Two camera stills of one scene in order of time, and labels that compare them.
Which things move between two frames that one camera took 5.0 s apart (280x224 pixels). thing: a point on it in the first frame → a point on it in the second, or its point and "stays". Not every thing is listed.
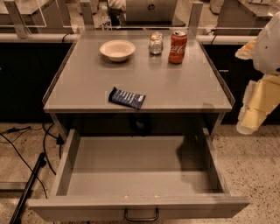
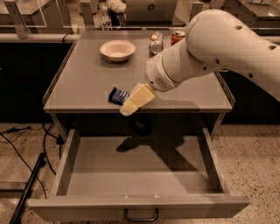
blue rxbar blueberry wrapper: [129, 99] stays
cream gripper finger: [260, 97] → [140, 94]
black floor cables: [59, 141] stays
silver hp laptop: [152, 13] stays
